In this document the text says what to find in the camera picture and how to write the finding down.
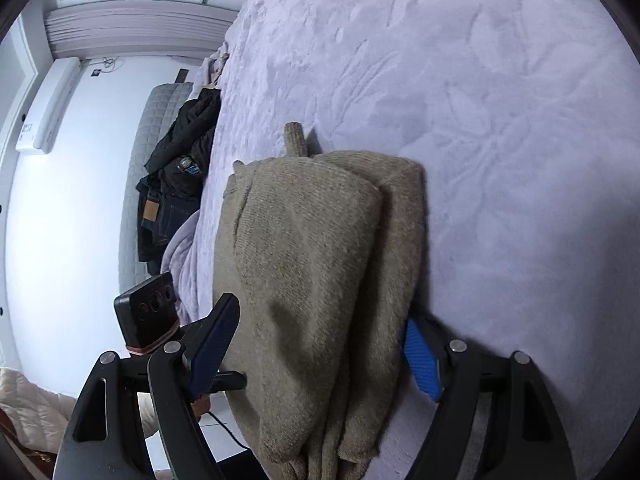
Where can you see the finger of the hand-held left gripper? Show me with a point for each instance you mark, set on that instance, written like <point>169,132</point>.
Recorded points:
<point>230,381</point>

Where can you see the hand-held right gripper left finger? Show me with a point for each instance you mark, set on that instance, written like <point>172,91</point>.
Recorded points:
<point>212,347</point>

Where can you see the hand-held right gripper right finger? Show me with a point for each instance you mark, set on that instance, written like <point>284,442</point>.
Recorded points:
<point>422,357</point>

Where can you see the beige knit sweater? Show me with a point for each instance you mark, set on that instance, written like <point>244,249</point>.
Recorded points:
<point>310,270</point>

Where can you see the dark blue jeans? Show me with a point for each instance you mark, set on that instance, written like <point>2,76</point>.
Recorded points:
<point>160,220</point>

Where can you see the cream puffer jacket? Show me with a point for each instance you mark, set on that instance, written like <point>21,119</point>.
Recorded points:
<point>35,405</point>

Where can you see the black jacket with patch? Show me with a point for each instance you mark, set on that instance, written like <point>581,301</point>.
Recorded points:
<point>187,145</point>

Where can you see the grey quilted mattress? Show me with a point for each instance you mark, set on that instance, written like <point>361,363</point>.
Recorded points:
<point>150,125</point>

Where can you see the white air conditioner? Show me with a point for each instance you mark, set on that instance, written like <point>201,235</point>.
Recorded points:
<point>50,105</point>

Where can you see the lavender plush blanket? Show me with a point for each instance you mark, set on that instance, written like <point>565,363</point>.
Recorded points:
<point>500,110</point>

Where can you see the grey pleated curtain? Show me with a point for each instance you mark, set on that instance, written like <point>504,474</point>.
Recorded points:
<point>135,30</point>

